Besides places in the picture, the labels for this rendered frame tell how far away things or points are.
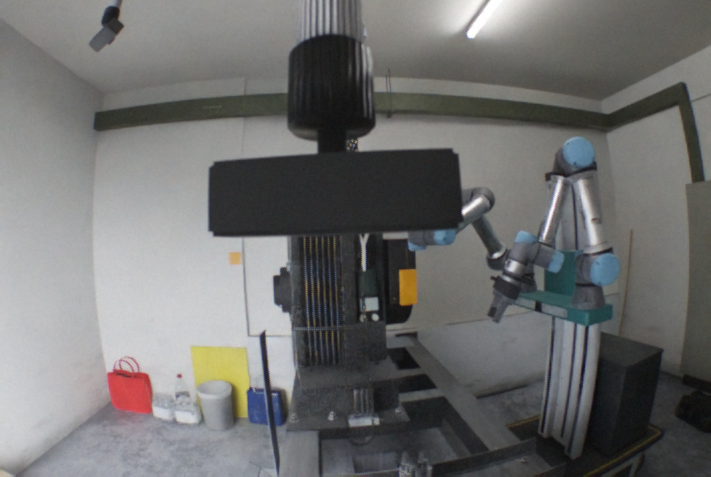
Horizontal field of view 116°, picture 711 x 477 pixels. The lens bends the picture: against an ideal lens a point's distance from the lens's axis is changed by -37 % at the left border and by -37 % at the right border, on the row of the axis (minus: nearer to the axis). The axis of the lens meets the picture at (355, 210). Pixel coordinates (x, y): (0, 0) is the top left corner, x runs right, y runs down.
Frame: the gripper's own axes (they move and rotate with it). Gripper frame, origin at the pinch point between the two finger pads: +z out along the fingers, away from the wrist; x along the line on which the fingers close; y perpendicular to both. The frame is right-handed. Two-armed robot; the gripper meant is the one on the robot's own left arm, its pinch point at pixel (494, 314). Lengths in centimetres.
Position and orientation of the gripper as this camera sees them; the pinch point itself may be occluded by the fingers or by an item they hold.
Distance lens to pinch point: 131.0
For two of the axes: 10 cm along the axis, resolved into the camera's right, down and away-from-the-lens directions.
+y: -9.3, -3.6, -0.1
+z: -3.6, 9.3, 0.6
